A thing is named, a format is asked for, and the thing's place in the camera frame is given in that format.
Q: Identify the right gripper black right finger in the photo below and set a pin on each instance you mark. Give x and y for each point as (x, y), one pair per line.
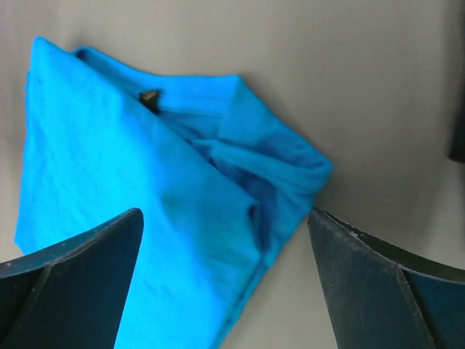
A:
(381, 296)

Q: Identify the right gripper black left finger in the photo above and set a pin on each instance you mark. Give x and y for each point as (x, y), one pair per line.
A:
(71, 294)

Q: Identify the blue t shirt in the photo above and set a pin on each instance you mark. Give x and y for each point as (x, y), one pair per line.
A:
(222, 182)

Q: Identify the folded black t shirt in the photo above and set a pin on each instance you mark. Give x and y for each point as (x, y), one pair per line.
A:
(457, 151)

